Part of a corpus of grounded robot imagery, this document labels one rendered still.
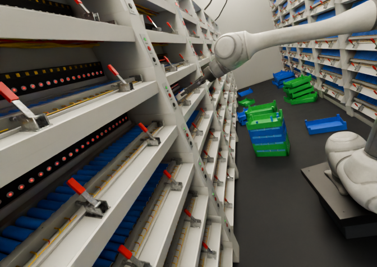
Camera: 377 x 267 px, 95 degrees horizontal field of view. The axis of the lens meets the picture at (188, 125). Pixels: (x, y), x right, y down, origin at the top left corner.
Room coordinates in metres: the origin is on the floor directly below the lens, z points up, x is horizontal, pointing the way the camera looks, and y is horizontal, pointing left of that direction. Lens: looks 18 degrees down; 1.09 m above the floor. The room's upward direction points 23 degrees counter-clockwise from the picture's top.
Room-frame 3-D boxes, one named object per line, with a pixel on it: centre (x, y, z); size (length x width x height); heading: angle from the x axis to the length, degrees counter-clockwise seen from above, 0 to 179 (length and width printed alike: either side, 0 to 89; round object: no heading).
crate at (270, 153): (1.52, -0.70, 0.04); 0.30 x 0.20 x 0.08; 51
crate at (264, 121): (1.52, -0.70, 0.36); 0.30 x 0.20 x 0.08; 51
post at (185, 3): (2.06, -0.43, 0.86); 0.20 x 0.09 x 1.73; 67
